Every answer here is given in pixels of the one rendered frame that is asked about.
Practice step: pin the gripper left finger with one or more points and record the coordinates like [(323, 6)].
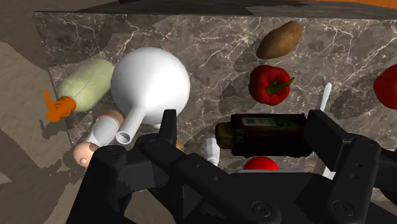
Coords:
[(118, 173)]

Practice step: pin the white utensil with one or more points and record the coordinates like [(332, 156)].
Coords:
[(325, 96)]

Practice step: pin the white rod with pink ends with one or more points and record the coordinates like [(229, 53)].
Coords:
[(104, 131)]

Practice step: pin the pale green spray bottle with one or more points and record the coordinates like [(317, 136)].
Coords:
[(86, 85)]

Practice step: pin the brown potato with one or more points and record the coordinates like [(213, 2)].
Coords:
[(279, 40)]

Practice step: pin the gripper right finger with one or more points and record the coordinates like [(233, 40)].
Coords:
[(356, 167)]

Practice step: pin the dark brown bottle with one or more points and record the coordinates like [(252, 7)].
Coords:
[(266, 139)]

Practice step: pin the small orange thing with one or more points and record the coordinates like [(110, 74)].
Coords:
[(179, 145)]

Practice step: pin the red tomato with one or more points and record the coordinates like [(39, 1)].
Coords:
[(260, 163)]

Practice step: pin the red bell pepper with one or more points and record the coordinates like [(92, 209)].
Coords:
[(263, 82)]

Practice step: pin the red round fruit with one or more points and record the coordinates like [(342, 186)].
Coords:
[(387, 88)]

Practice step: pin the white round flask vase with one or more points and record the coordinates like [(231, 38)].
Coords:
[(150, 80)]

